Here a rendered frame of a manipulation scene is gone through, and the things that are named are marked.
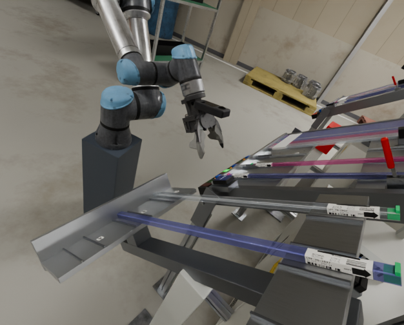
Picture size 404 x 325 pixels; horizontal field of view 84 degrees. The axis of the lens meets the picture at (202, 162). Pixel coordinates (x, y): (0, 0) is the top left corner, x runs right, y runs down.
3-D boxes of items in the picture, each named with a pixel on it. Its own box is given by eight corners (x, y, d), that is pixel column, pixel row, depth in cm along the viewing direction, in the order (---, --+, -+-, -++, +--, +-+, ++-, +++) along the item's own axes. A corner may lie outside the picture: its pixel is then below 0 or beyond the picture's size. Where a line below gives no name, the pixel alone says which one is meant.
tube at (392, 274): (401, 276, 21) (400, 262, 20) (401, 287, 20) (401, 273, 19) (123, 215, 55) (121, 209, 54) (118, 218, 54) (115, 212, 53)
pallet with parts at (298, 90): (311, 100, 460) (323, 82, 437) (313, 117, 384) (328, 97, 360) (250, 73, 472) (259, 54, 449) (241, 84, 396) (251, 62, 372)
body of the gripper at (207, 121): (199, 129, 83) (191, 97, 81) (218, 126, 78) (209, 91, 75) (186, 135, 78) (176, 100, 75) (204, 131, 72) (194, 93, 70)
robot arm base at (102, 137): (86, 138, 94) (86, 118, 88) (110, 124, 106) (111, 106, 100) (117, 155, 93) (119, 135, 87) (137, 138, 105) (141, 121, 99)
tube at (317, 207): (400, 215, 28) (399, 207, 28) (400, 221, 27) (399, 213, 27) (157, 195, 62) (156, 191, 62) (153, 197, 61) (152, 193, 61)
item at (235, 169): (216, 201, 74) (210, 181, 72) (287, 146, 120) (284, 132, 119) (219, 202, 73) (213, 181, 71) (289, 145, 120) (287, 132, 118)
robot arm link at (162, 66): (142, 67, 80) (157, 55, 71) (169, 68, 87) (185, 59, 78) (146, 89, 81) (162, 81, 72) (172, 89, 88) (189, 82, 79)
